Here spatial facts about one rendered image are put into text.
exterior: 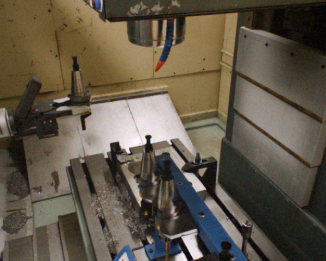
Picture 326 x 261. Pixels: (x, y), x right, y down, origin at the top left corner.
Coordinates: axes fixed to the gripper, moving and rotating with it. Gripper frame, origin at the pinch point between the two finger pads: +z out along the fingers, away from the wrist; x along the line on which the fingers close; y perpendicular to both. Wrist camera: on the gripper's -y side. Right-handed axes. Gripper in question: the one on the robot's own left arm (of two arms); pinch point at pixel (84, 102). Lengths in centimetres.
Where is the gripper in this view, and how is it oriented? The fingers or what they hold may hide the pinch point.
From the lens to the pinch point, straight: 100.3
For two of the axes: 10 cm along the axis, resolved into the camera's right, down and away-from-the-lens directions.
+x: 3.7, 4.6, -8.1
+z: 9.3, -1.9, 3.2
